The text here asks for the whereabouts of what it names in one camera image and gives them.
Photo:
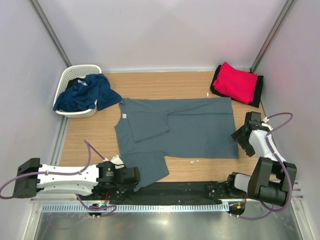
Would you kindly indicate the folded black t shirt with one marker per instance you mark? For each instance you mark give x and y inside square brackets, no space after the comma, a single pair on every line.
[257,92]

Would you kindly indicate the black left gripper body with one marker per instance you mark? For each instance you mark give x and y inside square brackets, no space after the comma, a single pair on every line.
[123,185]

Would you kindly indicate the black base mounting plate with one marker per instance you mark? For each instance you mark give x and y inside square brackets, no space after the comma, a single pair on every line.
[171,194]

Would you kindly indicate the right wrist camera housing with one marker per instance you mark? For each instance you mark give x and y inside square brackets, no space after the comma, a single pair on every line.
[265,123]

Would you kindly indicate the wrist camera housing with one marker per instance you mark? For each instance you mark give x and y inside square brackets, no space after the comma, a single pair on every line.
[117,162]
[265,123]

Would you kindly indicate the aluminium corner post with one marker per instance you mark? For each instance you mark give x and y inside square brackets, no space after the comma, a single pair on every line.
[50,31]
[280,19]

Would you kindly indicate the left aluminium corner post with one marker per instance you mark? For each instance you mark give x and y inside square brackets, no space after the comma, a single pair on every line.
[50,31]

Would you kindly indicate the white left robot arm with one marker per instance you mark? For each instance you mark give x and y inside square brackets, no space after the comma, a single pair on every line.
[95,180]

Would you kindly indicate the white slotted cable duct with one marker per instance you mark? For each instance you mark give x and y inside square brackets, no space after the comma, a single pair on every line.
[78,208]

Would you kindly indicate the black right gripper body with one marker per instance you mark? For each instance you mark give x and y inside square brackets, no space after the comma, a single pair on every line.
[246,145]

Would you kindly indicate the grey-blue t shirt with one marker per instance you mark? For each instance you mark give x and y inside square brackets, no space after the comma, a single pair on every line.
[150,130]

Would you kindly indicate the folded pink t shirt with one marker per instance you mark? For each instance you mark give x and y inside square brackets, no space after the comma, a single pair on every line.
[237,84]

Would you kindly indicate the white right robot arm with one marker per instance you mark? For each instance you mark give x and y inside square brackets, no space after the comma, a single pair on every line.
[273,178]

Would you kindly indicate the navy blue t shirt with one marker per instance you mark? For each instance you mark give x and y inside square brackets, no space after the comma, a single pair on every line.
[98,93]

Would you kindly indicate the right aluminium corner post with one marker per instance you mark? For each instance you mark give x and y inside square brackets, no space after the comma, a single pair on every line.
[280,19]

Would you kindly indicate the left wrist camera housing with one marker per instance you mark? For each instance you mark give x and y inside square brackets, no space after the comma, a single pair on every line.
[117,162]

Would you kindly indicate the black garment in basket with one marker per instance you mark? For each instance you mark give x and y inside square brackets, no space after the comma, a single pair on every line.
[76,84]

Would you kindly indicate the aluminium frame rail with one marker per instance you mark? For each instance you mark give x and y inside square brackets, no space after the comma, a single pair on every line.
[46,197]

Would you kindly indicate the white perforated laundry basket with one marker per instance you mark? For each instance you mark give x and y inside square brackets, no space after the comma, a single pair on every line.
[70,73]

